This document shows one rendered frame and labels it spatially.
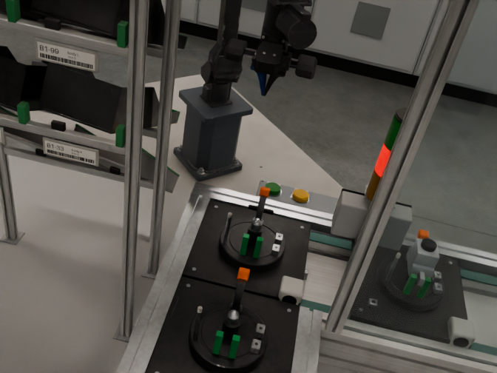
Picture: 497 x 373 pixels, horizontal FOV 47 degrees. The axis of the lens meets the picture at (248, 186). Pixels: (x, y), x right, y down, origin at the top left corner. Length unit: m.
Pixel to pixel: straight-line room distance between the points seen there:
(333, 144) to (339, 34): 1.02
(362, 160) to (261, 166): 1.78
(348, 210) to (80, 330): 0.58
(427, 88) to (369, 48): 3.41
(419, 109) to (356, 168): 2.48
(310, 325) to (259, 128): 0.83
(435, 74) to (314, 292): 0.60
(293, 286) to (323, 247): 0.21
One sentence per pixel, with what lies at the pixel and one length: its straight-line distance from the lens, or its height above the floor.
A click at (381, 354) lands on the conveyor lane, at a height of 0.93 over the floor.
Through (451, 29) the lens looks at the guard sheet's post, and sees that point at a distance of 0.78.
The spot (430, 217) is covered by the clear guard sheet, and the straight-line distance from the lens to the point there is 0.95.
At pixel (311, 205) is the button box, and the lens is 1.38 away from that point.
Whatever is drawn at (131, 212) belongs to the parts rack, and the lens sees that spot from 0.94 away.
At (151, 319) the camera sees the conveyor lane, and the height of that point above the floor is 0.95.
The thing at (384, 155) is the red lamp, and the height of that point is 1.35.
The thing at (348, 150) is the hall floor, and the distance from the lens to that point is 3.42.
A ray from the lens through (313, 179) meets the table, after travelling 1.64.
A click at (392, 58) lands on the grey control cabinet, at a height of 0.19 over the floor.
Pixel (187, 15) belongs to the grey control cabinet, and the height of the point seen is 0.16.
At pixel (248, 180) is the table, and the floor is 0.86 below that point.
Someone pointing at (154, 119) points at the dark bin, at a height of 1.25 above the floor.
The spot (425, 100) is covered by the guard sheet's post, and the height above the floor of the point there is 1.46.
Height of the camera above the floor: 1.82
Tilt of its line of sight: 38 degrees down
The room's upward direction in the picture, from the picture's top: 12 degrees clockwise
